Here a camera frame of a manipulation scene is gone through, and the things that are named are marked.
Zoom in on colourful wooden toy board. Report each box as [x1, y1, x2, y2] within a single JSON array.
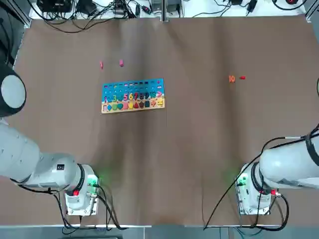
[[101, 78, 165, 115]]

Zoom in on black power supply box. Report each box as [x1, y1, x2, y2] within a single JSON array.
[[168, 0, 182, 13]]

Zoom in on flat black adapter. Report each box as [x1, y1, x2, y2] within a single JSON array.
[[76, 0, 97, 15]]

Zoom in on black box device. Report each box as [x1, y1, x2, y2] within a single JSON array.
[[36, 0, 73, 13]]

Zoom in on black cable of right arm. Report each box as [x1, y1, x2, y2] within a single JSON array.
[[202, 134, 312, 230]]

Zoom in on aluminium post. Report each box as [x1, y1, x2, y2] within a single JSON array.
[[161, 0, 169, 22]]

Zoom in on usb hub with cables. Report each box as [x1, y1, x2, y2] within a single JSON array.
[[113, 6, 127, 18]]

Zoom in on black cable on table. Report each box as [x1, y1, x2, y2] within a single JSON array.
[[41, 11, 122, 34]]

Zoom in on aluminium frame rail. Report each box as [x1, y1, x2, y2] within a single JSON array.
[[14, 0, 32, 27], [305, 0, 319, 23]]

